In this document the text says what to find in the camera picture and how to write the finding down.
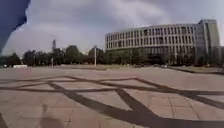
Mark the dark blue canopy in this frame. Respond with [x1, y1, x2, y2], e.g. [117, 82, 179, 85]
[0, 0, 31, 53]

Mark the curved pale multi-storey building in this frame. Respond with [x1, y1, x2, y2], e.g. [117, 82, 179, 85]
[104, 18, 222, 66]

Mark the grey paved plaza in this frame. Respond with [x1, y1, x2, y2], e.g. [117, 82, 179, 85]
[0, 66, 224, 128]

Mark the row of trees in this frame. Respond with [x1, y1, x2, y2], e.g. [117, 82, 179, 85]
[0, 44, 224, 67]

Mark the low white object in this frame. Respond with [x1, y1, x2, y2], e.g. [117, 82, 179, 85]
[12, 64, 28, 69]

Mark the distant slim tower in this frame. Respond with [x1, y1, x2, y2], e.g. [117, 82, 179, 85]
[51, 39, 57, 52]

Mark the pale pole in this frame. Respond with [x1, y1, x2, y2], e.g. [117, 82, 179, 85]
[93, 45, 98, 67]

